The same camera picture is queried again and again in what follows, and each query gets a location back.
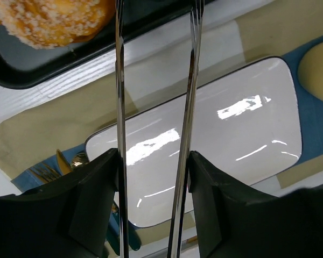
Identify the black baking tray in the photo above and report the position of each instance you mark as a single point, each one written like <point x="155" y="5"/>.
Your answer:
<point x="23" y="67"/>

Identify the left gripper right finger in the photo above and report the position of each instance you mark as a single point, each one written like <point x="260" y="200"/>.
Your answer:
<point x="235" y="220"/>

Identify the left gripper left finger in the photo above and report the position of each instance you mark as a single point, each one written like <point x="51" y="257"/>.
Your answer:
<point x="67" y="217"/>

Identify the yellow ceramic mug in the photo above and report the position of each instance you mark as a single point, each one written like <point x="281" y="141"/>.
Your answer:
<point x="310" y="71"/>

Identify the white rectangular plate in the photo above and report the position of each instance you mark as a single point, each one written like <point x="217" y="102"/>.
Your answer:
<point x="245" y="123"/>

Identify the silver metal tongs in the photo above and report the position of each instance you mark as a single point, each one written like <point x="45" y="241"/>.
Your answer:
<point x="178" y="209"/>

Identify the large sugared orange bread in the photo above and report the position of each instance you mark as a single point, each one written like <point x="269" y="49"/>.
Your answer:
<point x="52" y="23"/>

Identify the blue beige placemat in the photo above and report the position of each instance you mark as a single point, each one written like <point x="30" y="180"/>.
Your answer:
<point x="63" y="112"/>

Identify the gold fork green handle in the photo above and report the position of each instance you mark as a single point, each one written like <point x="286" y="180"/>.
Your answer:
<point x="44" y="173"/>

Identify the gold spoon green handle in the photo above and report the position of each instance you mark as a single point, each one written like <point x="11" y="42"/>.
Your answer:
<point x="79" y="160"/>

